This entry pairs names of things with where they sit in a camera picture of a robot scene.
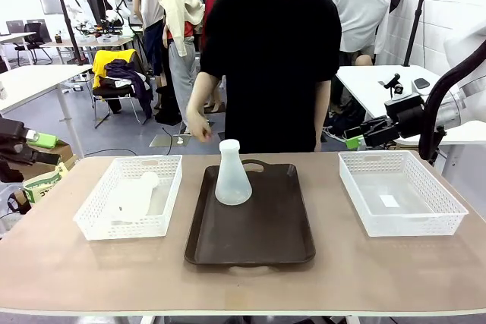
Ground person left forearm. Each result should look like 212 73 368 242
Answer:
314 79 333 146

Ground mannequin in white shirt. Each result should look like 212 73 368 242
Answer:
330 0 392 67

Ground person right forearm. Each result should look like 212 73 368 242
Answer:
188 71 222 124

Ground dark brown plastic tray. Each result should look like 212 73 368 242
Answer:
184 159 317 267

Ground mannequin in white tank top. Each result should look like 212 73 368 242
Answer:
132 0 168 90

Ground black metal chair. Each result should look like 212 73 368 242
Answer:
92 83 150 128

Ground white side table with leg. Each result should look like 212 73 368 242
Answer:
336 64 486 181

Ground black office chair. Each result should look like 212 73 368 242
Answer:
14 22 53 65

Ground person right hand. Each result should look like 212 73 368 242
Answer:
185 105 212 143

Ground person torso in black shirt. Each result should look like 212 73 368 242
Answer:
200 0 342 154

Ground white perforated plastic basket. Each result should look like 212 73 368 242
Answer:
337 151 470 237
72 155 183 241

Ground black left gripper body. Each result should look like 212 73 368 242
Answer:
0 141 24 184

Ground dark purple garment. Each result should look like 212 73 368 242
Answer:
104 58 153 120

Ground wooden background work table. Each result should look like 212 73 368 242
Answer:
39 33 144 63

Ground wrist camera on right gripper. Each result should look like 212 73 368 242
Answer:
378 72 418 104

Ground metal mannequin base plate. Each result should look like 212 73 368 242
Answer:
149 132 194 149

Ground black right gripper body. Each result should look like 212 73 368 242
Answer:
385 95 426 139

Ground translucent white conical flask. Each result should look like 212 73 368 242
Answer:
214 139 254 206
100 171 160 226

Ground background person in white shirt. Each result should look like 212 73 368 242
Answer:
119 0 138 33

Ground brown cardboard box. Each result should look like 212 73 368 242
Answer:
22 141 76 174

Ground green and white paper bag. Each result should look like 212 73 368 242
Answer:
22 166 69 204

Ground mannequin beige jacket grey trousers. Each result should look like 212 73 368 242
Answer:
158 0 208 135

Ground black tripod stand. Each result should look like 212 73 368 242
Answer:
401 0 434 67
52 0 87 66

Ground yellow garment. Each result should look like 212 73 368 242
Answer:
92 49 137 89

